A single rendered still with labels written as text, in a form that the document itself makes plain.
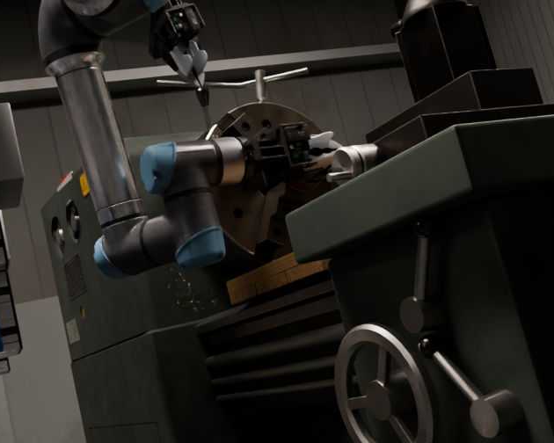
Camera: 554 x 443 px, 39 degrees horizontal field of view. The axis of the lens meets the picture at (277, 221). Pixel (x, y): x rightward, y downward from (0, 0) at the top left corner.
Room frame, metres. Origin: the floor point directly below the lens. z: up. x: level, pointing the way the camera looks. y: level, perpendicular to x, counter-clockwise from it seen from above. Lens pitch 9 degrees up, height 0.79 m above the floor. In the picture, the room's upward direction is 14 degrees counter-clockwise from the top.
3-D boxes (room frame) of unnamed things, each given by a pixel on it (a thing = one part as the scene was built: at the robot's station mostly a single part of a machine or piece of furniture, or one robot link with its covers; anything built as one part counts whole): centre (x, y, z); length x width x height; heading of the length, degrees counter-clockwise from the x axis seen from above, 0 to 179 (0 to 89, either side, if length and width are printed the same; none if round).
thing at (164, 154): (1.18, 0.12, 1.08); 0.11 x 0.08 x 0.09; 120
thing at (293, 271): (1.29, -0.12, 0.88); 0.36 x 0.30 x 0.04; 121
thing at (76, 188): (1.84, 0.23, 1.06); 0.59 x 0.48 x 0.39; 31
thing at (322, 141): (1.31, -0.11, 1.10); 0.09 x 0.06 x 0.03; 120
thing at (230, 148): (1.22, 0.06, 1.08); 0.08 x 0.05 x 0.08; 30
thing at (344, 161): (0.83, -0.09, 0.95); 0.07 x 0.04 x 0.04; 121
